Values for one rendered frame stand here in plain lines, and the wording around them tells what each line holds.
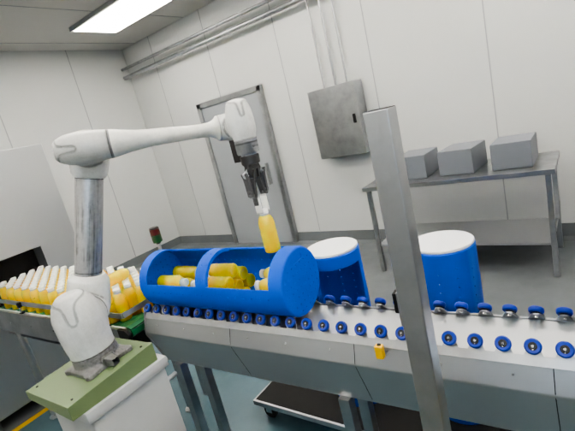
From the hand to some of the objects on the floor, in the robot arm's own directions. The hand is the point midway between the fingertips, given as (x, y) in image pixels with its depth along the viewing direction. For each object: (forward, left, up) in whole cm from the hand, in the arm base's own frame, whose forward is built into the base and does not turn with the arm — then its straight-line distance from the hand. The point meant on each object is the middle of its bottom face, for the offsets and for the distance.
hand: (261, 203), depth 164 cm
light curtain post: (-40, -60, -144) cm, 161 cm away
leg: (-19, +83, -137) cm, 162 cm away
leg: (-5, +84, -138) cm, 162 cm away
